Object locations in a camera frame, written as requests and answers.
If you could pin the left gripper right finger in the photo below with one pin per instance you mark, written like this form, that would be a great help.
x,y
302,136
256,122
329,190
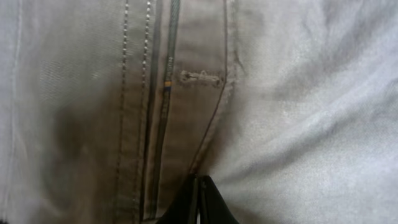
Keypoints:
x,y
212,207

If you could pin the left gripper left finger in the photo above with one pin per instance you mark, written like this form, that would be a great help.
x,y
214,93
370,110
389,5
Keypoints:
x,y
184,208

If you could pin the grey cotton shorts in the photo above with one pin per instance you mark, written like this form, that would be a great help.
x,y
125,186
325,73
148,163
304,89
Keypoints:
x,y
108,106

